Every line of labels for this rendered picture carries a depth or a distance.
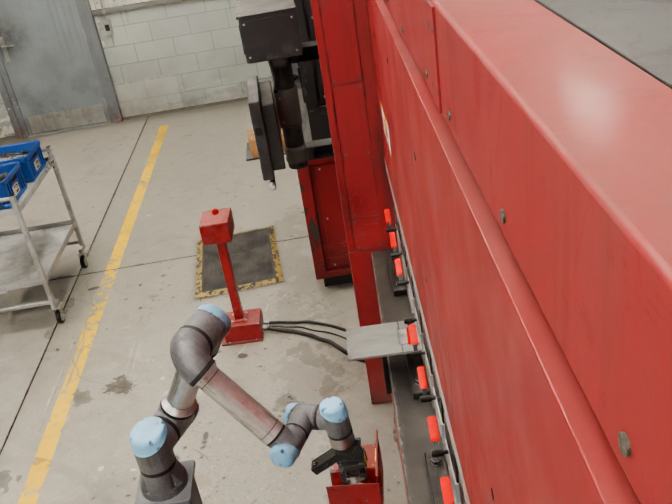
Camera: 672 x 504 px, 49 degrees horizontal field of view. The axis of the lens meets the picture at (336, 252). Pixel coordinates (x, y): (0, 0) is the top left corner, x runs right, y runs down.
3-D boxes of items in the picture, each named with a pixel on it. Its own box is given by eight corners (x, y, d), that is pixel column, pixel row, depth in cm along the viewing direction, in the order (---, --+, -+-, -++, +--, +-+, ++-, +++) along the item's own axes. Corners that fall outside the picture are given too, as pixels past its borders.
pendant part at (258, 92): (260, 147, 366) (246, 76, 349) (284, 143, 367) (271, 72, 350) (262, 181, 327) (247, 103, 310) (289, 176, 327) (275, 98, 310)
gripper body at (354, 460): (368, 479, 221) (359, 449, 215) (340, 483, 222) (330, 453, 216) (368, 460, 227) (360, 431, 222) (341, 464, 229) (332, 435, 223)
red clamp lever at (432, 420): (425, 416, 179) (431, 457, 176) (442, 414, 179) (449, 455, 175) (425, 417, 181) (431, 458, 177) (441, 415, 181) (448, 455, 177)
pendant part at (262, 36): (269, 167, 380) (235, -3, 340) (316, 158, 381) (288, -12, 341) (273, 207, 335) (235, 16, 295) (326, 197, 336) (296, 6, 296)
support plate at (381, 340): (346, 330, 260) (345, 328, 260) (420, 320, 259) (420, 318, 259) (348, 361, 244) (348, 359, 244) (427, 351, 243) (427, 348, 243)
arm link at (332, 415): (321, 393, 217) (348, 394, 214) (330, 421, 222) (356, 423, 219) (312, 411, 211) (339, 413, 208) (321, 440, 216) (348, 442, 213)
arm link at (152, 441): (130, 472, 230) (118, 439, 223) (153, 442, 241) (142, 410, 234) (163, 478, 225) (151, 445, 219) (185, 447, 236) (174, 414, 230)
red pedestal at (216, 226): (225, 327, 456) (194, 207, 417) (264, 322, 455) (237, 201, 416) (221, 346, 439) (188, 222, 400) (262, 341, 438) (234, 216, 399)
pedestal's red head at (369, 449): (335, 473, 246) (328, 433, 238) (383, 470, 244) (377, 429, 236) (332, 521, 229) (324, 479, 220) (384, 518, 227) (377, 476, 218)
